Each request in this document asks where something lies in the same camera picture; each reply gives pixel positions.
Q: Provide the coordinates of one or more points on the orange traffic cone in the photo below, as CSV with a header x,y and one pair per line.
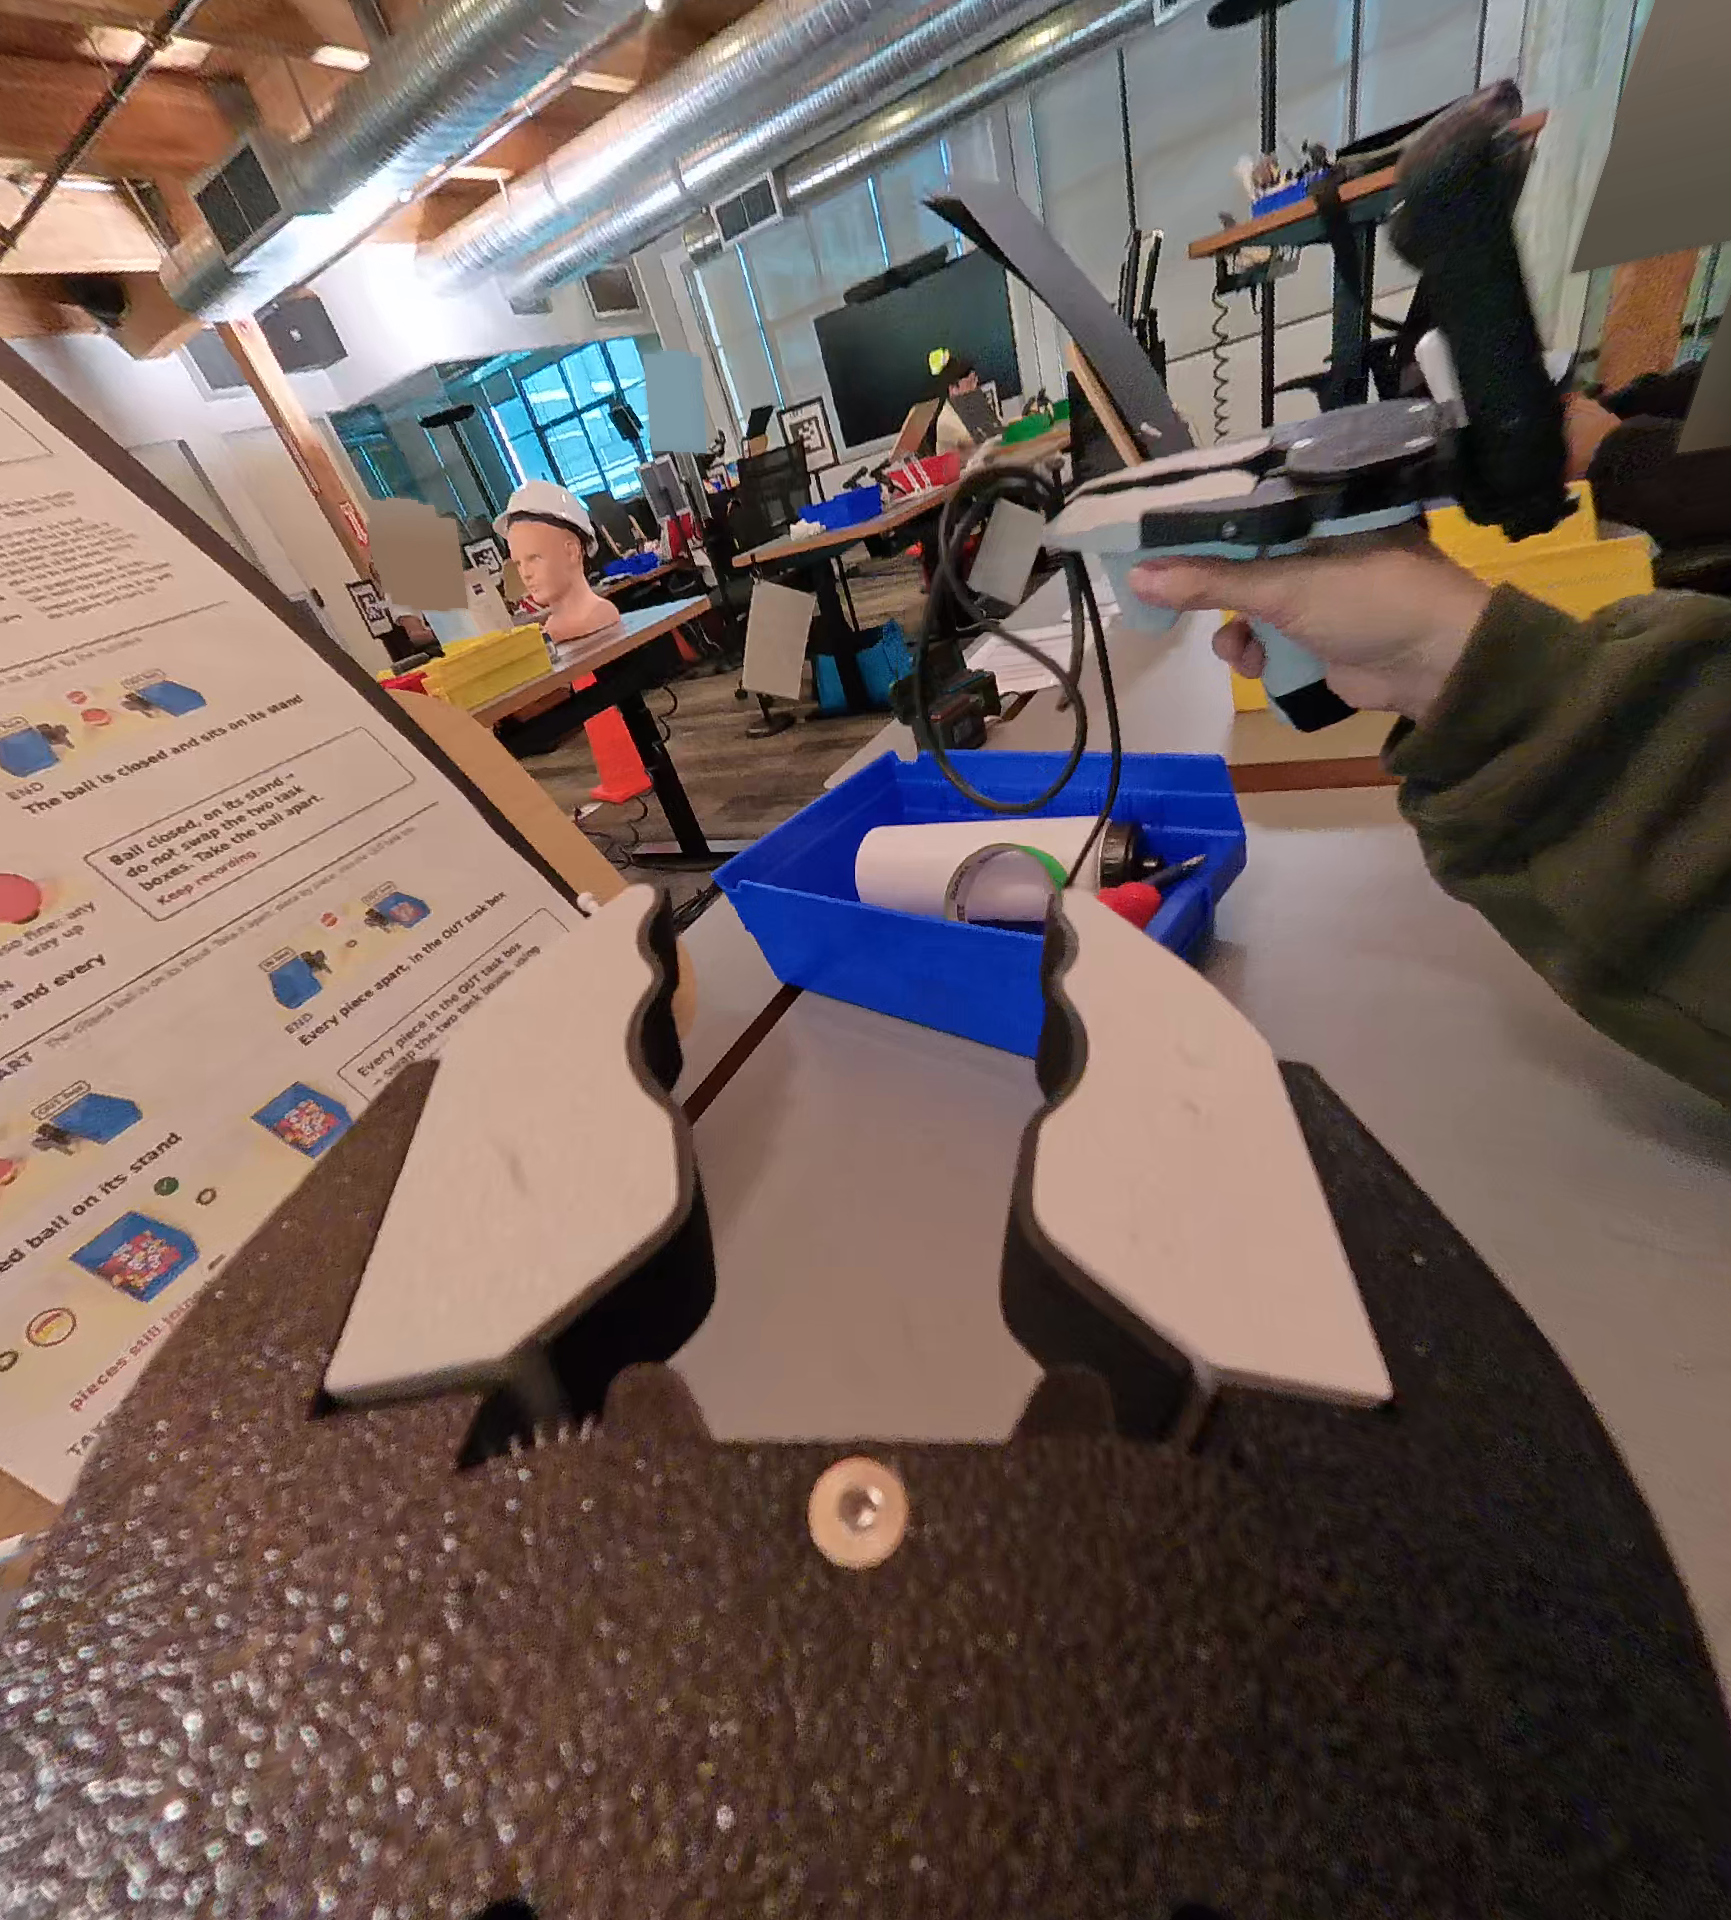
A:
x,y
621,765

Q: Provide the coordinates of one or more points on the white paper roll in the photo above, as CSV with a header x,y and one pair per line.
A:
x,y
911,870

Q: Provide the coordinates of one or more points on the blue bag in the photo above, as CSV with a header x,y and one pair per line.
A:
x,y
881,669

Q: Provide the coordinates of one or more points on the red capped item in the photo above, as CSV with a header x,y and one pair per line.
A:
x,y
1133,905

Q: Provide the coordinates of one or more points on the black tilted board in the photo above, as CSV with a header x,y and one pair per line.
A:
x,y
1077,315

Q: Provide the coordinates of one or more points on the black speaker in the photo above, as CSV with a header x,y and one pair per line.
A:
x,y
303,333

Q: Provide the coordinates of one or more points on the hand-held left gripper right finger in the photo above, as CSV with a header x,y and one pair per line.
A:
x,y
1197,1200

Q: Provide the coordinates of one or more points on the small metal part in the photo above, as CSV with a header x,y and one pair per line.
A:
x,y
1121,853

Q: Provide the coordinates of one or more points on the person's right forearm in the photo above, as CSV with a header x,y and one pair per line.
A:
x,y
1631,840

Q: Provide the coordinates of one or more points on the printed paper sheet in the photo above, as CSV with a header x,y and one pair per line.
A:
x,y
1023,652

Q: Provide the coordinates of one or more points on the wall television screen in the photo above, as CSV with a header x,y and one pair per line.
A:
x,y
911,353

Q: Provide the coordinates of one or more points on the black battery charger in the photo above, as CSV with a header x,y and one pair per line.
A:
x,y
963,713

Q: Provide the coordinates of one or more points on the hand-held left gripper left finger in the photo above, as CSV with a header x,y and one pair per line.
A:
x,y
521,1200

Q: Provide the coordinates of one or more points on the green tape roll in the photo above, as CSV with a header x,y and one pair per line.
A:
x,y
1029,854

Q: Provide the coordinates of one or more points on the person's right hand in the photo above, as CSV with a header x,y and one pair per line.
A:
x,y
1377,622

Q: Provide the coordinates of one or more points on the yellow plastic bin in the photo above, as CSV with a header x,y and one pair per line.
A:
x,y
483,660
1557,578

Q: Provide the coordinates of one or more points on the blue plastic bin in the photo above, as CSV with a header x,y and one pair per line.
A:
x,y
897,974

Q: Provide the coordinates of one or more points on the grey hanging panel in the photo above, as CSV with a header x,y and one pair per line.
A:
x,y
1009,549
781,639

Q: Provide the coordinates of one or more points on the wooden standing desk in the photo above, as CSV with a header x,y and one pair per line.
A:
x,y
1301,211

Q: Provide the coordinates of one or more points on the mannequin head with white helmet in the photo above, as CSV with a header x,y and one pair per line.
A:
x,y
559,578

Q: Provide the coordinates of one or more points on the silver air duct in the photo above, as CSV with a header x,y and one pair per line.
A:
x,y
627,135

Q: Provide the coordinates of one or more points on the instruction sheet board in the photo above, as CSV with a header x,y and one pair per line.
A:
x,y
131,901

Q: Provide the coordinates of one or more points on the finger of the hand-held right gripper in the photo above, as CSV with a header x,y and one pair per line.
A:
x,y
1197,469
1099,525

